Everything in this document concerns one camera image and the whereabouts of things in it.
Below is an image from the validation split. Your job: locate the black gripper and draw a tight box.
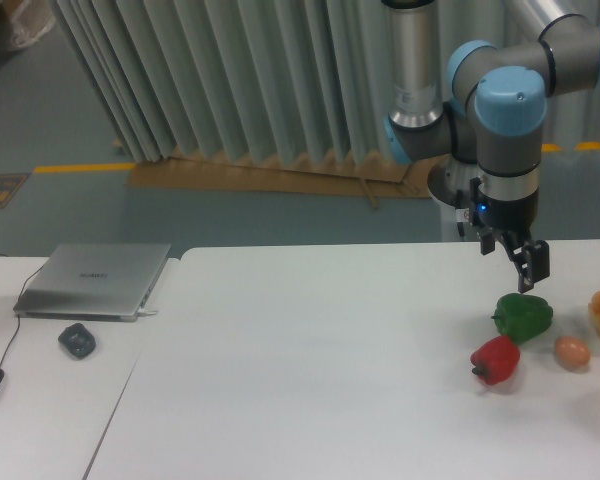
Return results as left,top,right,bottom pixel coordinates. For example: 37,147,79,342
469,177,550,293

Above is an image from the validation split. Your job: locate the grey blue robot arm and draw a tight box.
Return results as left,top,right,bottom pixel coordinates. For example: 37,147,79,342
384,1,600,292

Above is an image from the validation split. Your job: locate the green bell pepper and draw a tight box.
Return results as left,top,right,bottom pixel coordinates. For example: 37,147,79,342
492,293,554,345

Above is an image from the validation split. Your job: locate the red bell pepper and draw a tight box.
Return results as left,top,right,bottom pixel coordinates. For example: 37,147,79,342
470,335,520,386

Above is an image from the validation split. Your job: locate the brown egg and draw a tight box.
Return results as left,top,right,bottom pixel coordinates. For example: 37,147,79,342
554,336,591,370

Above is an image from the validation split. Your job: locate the brown cardboard sheet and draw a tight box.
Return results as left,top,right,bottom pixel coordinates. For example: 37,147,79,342
126,149,446,208

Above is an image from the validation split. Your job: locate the grey folding curtain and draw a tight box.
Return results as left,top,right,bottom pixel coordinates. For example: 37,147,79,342
47,0,600,166

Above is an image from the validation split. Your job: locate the white usb plug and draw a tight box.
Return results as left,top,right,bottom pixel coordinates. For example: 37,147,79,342
137,309,159,317

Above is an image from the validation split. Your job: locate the silver laptop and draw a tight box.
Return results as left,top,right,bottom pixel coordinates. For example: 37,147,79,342
13,243,171,321

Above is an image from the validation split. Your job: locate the black small controller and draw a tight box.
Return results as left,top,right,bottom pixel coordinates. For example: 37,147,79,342
58,323,97,360

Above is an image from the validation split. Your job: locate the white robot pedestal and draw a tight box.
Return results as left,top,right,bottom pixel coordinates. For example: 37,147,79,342
427,156,478,242

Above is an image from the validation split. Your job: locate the black mouse cable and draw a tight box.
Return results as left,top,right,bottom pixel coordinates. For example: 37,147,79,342
0,253,49,370

